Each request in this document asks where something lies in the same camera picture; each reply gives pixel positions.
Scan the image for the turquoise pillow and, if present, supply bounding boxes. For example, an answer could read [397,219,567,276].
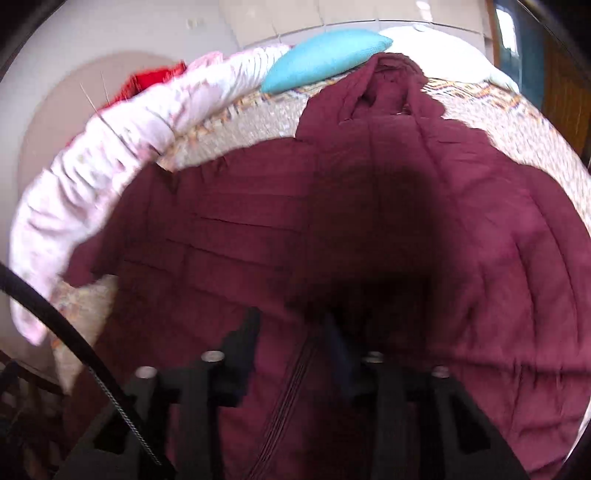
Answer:
[260,29,393,94]

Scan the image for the white pillow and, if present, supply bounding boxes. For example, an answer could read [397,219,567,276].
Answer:
[380,24,520,94]

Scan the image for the patterned beige quilted bedspread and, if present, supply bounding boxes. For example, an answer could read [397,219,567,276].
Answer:
[48,75,591,393]

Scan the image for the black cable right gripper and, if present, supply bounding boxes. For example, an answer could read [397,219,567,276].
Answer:
[0,261,165,469]

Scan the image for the wooden door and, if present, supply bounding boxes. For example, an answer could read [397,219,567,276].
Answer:
[542,33,590,169]

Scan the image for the round beige headboard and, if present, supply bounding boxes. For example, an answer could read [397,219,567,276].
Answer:
[17,51,176,193]

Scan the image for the blue curtain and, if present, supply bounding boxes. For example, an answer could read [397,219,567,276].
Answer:
[494,1,545,110]

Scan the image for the pink white floral duvet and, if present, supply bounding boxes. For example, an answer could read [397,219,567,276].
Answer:
[8,43,293,347]

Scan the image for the wall socket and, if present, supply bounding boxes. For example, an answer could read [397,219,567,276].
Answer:
[186,18,205,30]

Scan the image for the maroon quilted puffer jacket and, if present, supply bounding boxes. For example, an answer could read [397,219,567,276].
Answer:
[64,54,590,479]

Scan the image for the red pillow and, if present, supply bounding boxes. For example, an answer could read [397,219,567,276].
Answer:
[101,62,187,110]

